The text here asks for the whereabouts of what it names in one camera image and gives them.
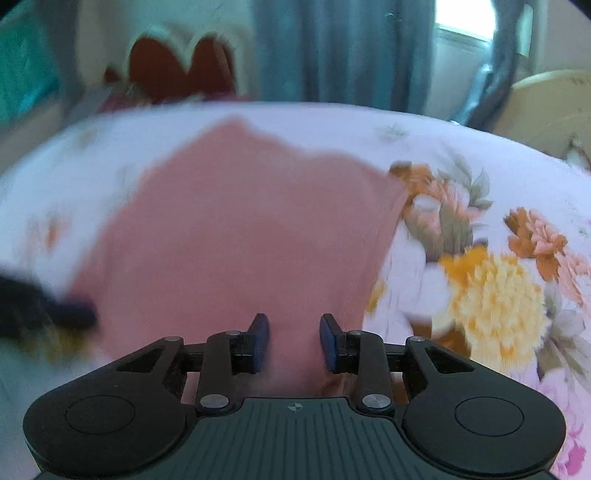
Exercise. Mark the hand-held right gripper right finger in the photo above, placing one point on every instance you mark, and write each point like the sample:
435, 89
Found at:
328, 344

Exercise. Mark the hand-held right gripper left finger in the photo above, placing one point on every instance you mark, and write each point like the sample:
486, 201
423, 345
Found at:
261, 344

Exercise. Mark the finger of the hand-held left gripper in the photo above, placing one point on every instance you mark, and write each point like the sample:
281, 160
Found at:
76, 314

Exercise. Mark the pink knit sweater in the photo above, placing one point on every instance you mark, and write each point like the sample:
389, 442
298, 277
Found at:
254, 221

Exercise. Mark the floral white bed sheet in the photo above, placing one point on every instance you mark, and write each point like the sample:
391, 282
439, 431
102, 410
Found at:
323, 124

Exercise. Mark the red heart-shaped headboard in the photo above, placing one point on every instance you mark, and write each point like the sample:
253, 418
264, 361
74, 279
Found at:
175, 69

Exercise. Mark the blue hanging curtain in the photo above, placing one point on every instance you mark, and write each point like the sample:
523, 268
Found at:
341, 50

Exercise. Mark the small patterned cushion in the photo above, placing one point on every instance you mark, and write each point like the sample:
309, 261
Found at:
579, 154

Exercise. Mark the cream arched headboard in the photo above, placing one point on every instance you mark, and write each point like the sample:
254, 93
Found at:
549, 106

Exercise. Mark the blue tied curtain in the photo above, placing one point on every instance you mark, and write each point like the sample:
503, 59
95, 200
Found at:
501, 64

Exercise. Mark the bright window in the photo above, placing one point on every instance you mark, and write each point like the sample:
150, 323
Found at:
466, 21

